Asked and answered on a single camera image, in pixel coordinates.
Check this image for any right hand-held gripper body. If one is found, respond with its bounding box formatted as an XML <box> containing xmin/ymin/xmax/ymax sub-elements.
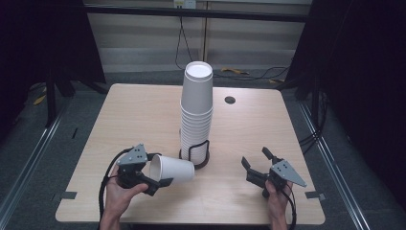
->
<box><xmin>261</xmin><ymin>159</ymin><xmax>307</xmax><ymax>198</ymax></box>

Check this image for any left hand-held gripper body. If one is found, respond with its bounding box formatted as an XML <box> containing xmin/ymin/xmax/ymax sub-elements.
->
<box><xmin>116</xmin><ymin>143</ymin><xmax>151</xmax><ymax>190</ymax></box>

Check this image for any single white paper cup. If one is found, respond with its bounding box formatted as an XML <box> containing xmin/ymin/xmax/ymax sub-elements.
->
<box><xmin>148</xmin><ymin>154</ymin><xmax>195</xmax><ymax>185</ymax></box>

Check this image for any black wire cup holder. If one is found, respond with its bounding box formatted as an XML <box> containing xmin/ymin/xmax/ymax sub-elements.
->
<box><xmin>178</xmin><ymin>139</ymin><xmax>211</xmax><ymax>171</ymax></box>

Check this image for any stack of white cups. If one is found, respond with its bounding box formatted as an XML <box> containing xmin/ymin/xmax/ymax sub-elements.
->
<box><xmin>179</xmin><ymin>60</ymin><xmax>214</xmax><ymax>166</ymax></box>

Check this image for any person's right hand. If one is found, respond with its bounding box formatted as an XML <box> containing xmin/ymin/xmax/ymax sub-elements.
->
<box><xmin>264</xmin><ymin>180</ymin><xmax>293</xmax><ymax>222</ymax></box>

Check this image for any person's left hand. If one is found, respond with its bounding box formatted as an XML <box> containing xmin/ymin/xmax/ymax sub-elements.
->
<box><xmin>103</xmin><ymin>166</ymin><xmax>149</xmax><ymax>220</ymax></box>

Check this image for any black tape strip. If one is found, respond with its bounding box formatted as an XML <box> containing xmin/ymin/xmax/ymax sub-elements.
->
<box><xmin>50</xmin><ymin>191</ymin><xmax>79</xmax><ymax>202</ymax></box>
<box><xmin>304</xmin><ymin>190</ymin><xmax>327</xmax><ymax>202</ymax></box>

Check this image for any yellow floor object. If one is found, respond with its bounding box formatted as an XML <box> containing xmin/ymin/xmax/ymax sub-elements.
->
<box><xmin>220</xmin><ymin>66</ymin><xmax>250</xmax><ymax>77</ymax></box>

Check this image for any black stand leg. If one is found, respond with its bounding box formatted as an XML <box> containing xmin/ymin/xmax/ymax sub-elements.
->
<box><xmin>44</xmin><ymin>65</ymin><xmax>59</xmax><ymax>128</ymax></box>

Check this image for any yellow floor scrap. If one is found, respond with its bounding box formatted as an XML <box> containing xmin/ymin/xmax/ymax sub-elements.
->
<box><xmin>32</xmin><ymin>87</ymin><xmax>48</xmax><ymax>106</ymax></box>

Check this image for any dark curtain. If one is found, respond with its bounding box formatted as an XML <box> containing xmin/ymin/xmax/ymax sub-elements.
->
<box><xmin>284</xmin><ymin>0</ymin><xmax>406</xmax><ymax>210</ymax></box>
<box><xmin>0</xmin><ymin>0</ymin><xmax>107</xmax><ymax>143</ymax></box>

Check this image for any black horizontal metal bar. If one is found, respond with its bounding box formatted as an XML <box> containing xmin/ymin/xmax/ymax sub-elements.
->
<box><xmin>83</xmin><ymin>4</ymin><xmax>312</xmax><ymax>23</ymax></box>

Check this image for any right hand-held gripper cable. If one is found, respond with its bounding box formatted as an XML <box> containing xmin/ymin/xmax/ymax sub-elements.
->
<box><xmin>281</xmin><ymin>181</ymin><xmax>298</xmax><ymax>230</ymax></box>

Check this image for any hand-held gripper cable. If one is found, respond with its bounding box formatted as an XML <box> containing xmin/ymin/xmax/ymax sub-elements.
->
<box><xmin>281</xmin><ymin>181</ymin><xmax>298</xmax><ymax>230</ymax></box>
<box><xmin>97</xmin><ymin>147</ymin><xmax>134</xmax><ymax>230</ymax></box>

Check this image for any left hand-held gripper cable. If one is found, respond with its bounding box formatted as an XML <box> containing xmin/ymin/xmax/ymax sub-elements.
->
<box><xmin>97</xmin><ymin>147</ymin><xmax>134</xmax><ymax>230</ymax></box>

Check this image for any bundle of black cables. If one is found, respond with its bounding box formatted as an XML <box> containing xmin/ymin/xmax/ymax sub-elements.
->
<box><xmin>298</xmin><ymin>90</ymin><xmax>330</xmax><ymax>155</ymax></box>

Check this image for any metal floor rail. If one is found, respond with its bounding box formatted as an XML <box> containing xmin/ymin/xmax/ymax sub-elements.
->
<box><xmin>297</xmin><ymin>101</ymin><xmax>372</xmax><ymax>230</ymax></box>
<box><xmin>0</xmin><ymin>106</ymin><xmax>66</xmax><ymax>222</ymax></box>

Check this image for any black floor cable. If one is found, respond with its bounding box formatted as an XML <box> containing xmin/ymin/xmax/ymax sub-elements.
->
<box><xmin>212</xmin><ymin>65</ymin><xmax>291</xmax><ymax>81</ymax></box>

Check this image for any black hanging cable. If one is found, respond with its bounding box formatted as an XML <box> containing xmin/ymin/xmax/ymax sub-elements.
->
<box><xmin>174</xmin><ymin>15</ymin><xmax>192</xmax><ymax>71</ymax></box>

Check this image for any white wall socket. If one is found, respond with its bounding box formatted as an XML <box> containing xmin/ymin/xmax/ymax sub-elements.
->
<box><xmin>173</xmin><ymin>0</ymin><xmax>197</xmax><ymax>10</ymax></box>

